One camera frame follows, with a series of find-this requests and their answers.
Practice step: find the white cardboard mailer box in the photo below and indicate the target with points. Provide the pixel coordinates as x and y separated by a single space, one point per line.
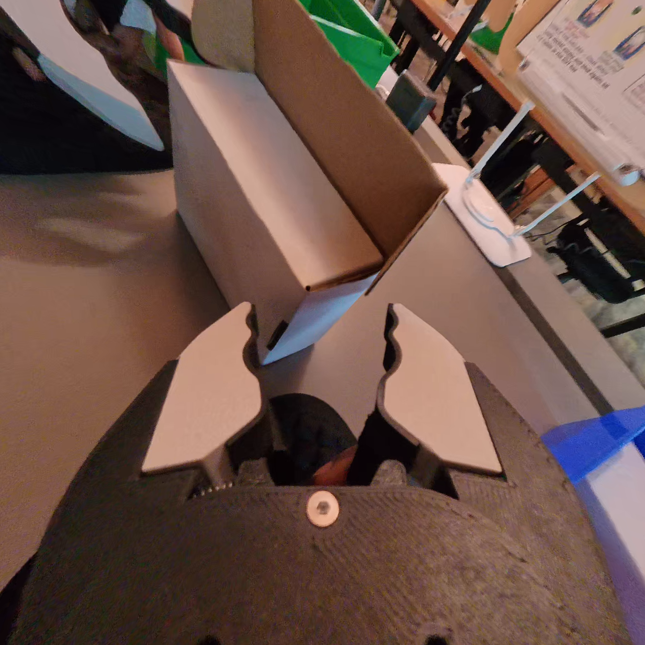
252 191

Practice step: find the long wooden edged table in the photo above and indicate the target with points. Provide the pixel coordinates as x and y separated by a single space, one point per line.
630 204

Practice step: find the printed instruction sheet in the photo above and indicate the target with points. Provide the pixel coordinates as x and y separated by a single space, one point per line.
579 60

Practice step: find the green plastic bin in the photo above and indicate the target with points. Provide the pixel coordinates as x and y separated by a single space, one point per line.
352 40

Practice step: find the black stand pole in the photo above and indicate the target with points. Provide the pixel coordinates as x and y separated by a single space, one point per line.
464 38

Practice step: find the dark grey cube device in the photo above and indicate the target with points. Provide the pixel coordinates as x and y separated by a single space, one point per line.
408 101

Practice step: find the blue plastic bin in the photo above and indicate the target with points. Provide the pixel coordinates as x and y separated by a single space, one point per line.
594 438

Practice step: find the person's left hand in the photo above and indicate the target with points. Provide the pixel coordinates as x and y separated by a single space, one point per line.
22 85

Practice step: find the black office chair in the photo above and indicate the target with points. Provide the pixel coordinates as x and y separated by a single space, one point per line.
589 262

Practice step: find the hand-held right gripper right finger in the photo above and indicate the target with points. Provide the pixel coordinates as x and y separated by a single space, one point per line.
438 398

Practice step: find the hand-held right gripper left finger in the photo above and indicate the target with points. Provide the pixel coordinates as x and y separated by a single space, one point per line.
201 393

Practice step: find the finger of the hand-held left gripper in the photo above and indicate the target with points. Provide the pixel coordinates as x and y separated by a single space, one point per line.
75 55
137 14

